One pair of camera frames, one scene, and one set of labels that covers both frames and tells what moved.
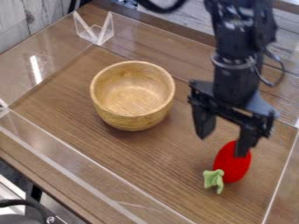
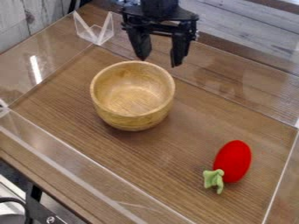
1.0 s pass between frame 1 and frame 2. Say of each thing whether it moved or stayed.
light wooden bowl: stayed
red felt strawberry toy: stayed
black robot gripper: moved
